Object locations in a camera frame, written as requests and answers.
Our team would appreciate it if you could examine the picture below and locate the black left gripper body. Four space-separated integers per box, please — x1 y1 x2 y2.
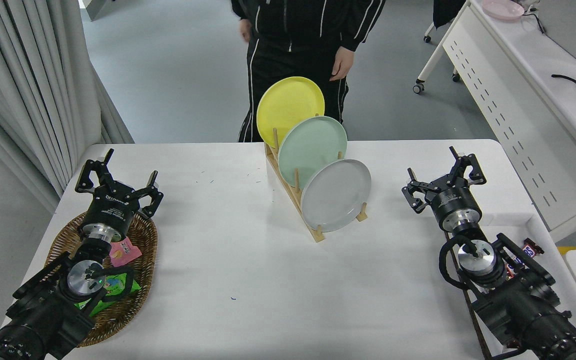
80 184 142 236

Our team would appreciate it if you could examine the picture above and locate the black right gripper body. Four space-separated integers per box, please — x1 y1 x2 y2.
428 182 482 226

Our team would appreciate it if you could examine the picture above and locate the grey plate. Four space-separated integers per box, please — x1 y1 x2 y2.
300 159 372 233

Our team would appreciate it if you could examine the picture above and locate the wooden plate rack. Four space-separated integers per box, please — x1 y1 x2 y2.
265 114 369 244

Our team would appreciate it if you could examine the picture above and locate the pale green plate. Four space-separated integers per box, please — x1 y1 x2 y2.
277 116 348 189

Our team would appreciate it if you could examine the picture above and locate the yellow plate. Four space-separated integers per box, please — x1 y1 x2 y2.
256 76 326 149

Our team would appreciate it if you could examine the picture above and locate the pink plate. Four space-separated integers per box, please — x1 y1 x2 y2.
482 0 525 21

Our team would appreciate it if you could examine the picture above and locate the person's left hand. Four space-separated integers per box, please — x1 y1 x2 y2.
329 46 356 82

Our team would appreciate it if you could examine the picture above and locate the pink snack packet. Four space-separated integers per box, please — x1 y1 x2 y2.
109 237 143 267

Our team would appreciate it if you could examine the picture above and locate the brown wicker basket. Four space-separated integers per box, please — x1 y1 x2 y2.
44 210 159 348

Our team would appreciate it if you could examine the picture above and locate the white tray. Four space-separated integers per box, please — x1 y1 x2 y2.
443 212 576 360

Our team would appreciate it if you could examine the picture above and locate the green snack packet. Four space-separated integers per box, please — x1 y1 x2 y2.
74 267 141 317

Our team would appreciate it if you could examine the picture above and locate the Snickers bar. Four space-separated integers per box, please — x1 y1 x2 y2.
504 238 545 279

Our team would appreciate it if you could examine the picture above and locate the white desk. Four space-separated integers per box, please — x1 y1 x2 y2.
413 0 576 243

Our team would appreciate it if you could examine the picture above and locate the white curtain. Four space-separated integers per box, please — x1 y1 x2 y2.
0 0 135 213

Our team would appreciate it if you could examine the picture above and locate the grey laptop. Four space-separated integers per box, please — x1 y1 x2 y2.
538 0 576 68

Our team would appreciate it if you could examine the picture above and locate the person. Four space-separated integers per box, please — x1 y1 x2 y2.
230 0 387 143

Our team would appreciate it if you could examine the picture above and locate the thick black cable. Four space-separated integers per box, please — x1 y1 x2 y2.
551 74 576 93

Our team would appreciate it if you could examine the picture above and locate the thin black cable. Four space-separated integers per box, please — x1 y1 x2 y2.
520 4 547 35

